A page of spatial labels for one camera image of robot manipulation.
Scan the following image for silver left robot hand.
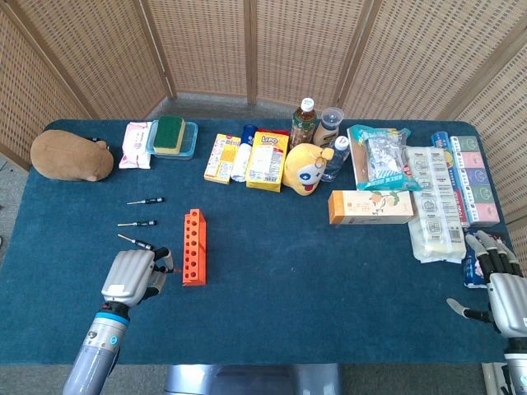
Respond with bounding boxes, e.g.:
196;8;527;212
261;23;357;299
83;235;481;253
100;246;175;308

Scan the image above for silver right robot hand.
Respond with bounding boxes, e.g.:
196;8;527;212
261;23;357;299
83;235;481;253
446;230;527;339

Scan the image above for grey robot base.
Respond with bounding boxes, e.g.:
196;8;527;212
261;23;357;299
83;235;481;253
164;363;343;395

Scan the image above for orange perforated block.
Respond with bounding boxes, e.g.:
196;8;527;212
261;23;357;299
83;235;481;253
182;208;208;286

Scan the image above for blue white tissue pack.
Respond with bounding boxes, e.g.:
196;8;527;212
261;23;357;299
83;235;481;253
460;230;507;289

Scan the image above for long clear pack white items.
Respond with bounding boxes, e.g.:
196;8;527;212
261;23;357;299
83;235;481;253
405;146;468;264

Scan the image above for pastel tissue multipack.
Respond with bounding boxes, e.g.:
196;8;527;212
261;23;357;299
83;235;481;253
448;134;501;227

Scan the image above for pink white wet wipes pack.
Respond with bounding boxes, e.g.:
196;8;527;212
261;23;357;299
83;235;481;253
119;121;153;170

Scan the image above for brown capybara plush toy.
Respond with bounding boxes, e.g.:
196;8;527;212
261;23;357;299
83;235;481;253
30;129;115;183

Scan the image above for clear plastic container blue lid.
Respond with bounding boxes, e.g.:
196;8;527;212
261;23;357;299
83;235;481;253
147;119;199;161

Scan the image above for yellow green sponge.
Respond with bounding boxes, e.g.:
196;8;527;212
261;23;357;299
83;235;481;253
153;115;187;156

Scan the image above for small yellow carton box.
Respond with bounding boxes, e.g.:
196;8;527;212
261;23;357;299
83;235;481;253
203;132;242;185

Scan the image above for blue felt table cover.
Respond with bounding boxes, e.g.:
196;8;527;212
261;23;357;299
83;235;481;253
0;118;515;366

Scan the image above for white bottle blue cap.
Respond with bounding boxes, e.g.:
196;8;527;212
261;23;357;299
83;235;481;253
230;123;259;183

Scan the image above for orange cream long carton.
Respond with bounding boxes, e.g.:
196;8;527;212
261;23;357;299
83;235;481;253
327;189;415;225

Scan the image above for blue printed roll pack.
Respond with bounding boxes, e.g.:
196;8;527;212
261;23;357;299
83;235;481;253
430;131;454;165

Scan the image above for yellow Lipo snack bag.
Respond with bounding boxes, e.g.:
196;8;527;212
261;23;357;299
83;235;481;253
245;129;291;193

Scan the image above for teal clear snack bag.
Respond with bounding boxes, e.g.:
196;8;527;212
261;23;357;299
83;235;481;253
347;124;423;192

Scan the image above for yellow one-eyed plush toy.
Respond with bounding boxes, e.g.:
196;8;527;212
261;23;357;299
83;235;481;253
282;142;335;198

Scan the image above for clear water bottle white cap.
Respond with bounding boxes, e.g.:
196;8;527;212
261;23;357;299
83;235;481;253
319;135;351;184

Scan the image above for brown tea bottle green label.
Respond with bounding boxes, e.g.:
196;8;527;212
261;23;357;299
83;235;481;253
289;97;318;150

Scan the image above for rattan folding screen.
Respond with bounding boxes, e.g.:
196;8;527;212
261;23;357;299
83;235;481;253
0;0;527;264

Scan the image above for coffee drink cup clear lid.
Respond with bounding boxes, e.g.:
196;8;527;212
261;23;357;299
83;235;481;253
312;107;345;148

